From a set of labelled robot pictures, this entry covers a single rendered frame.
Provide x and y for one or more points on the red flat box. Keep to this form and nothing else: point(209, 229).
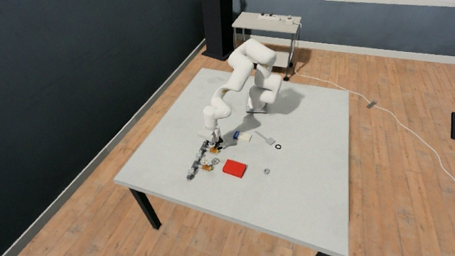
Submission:
point(234, 168)

